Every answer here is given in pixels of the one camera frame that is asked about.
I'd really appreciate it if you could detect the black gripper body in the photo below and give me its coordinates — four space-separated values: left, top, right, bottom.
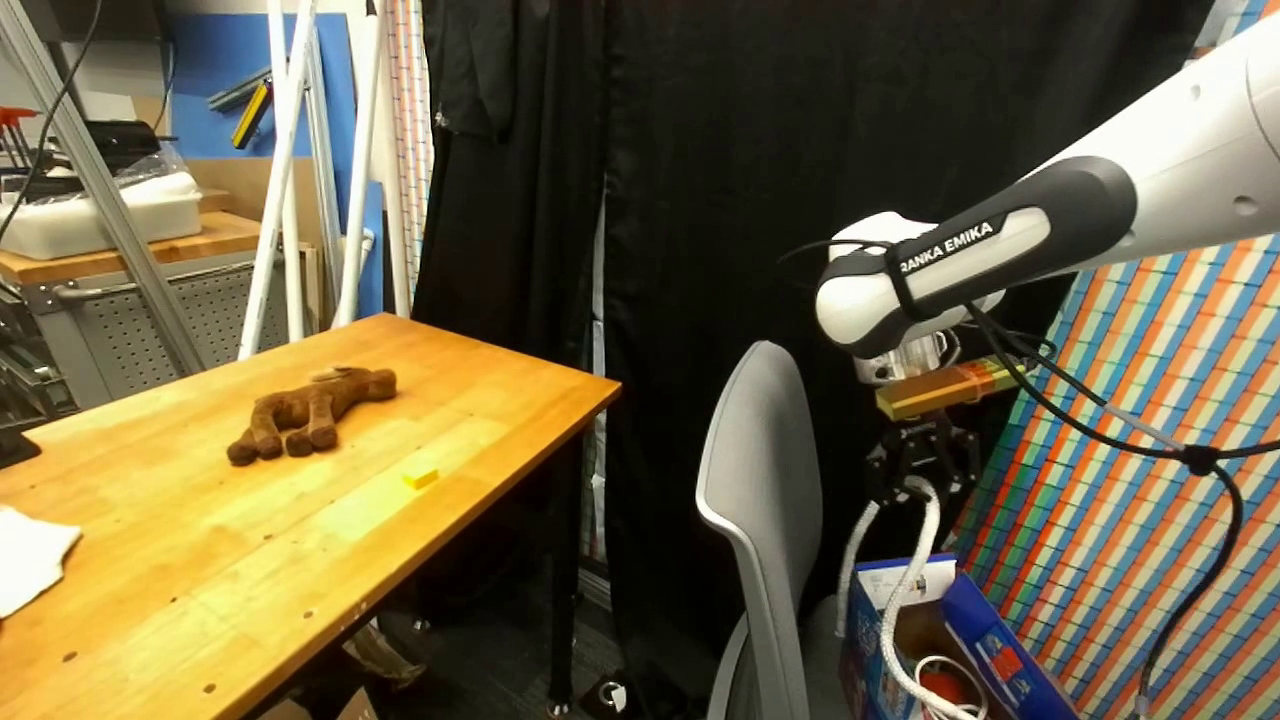
864 413 989 489

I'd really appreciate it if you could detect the white string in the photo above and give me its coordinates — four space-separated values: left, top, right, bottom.
831 474 984 720

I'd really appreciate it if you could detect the blue cardboard box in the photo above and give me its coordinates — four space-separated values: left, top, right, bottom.
839 551 1086 720

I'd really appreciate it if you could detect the grey chair back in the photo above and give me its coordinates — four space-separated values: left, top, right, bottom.
691 336 854 720

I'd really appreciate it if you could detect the orange ball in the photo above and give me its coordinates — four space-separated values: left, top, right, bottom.
917 660 979 714

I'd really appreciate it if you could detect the black curtain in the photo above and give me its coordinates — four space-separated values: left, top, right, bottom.
409 0 1214 676

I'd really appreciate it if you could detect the brown plush toy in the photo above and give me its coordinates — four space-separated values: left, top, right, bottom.
223 362 402 470

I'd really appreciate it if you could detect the white tripod stand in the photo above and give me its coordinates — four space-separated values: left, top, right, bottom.
237 0 392 367

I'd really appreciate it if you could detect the yellow and black tool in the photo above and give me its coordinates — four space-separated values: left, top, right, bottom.
228 76 277 157

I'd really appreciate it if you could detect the wooden workbench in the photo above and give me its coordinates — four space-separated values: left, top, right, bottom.
0 207 266 293

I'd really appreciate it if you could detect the white plastic case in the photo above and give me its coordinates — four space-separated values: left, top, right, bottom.
0 166 208 264

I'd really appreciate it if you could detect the grey metal beam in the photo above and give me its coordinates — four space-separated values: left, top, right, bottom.
0 0 211 380

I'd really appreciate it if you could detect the white paper sheet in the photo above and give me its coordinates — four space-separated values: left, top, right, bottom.
0 499 87 623

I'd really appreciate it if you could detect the black flat device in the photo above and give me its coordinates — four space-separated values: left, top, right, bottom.
0 422 44 470

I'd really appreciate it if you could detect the gold wrist camera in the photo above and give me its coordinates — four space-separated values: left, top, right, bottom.
872 356 1029 428

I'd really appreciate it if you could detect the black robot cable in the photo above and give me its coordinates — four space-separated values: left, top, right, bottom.
961 307 1280 720

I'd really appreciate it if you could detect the wire mesh cabinet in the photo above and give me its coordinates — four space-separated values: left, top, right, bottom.
15 257 260 413

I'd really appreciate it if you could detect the blue wall board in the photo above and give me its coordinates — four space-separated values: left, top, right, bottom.
168 6 365 166

